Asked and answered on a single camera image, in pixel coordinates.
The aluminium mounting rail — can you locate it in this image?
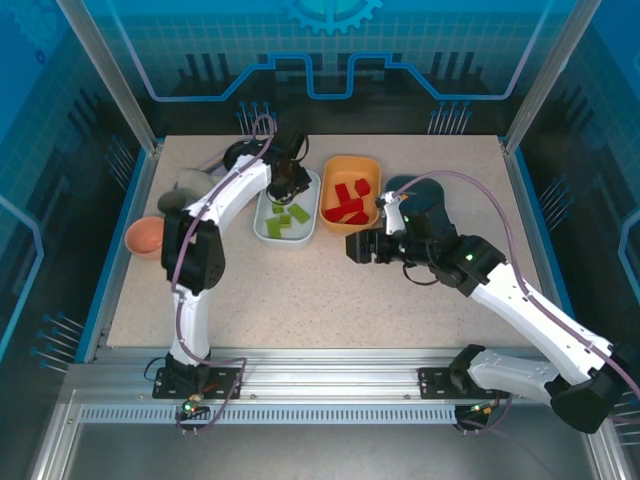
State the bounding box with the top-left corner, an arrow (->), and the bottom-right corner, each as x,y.
64,346 -> 599,409

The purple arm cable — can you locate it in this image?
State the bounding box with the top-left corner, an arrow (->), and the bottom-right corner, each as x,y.
169,113 -> 279,437
382,169 -> 640,439

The blue table side rail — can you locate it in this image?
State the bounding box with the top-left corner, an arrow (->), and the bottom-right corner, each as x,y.
501,142 -> 592,365
74,139 -> 164,364

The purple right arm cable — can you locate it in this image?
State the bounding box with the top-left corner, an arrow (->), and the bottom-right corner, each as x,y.
382,169 -> 640,439

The pink bowl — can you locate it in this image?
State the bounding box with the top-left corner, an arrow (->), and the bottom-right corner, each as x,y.
124,215 -> 166,263

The slotted cable duct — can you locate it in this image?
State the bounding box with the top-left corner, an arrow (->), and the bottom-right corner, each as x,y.
77,404 -> 460,427

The white plastic container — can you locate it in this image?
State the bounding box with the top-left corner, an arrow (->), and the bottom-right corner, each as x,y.
253,167 -> 322,250

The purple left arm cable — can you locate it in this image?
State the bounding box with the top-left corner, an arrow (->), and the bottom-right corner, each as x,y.
169,113 -> 279,437

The beige cloth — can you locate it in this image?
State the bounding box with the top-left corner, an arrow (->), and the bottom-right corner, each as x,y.
175,168 -> 214,200

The teal plastic container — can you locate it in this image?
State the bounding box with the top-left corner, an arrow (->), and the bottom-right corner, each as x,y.
384,174 -> 447,214

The aluminium frame post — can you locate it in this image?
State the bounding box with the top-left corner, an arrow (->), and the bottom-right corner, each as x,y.
501,0 -> 596,155
55,0 -> 164,155

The orange plastic container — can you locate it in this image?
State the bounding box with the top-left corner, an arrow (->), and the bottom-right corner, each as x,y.
318,155 -> 382,235

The grey mug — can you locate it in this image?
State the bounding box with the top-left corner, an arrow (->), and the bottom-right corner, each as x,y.
156,190 -> 189,215

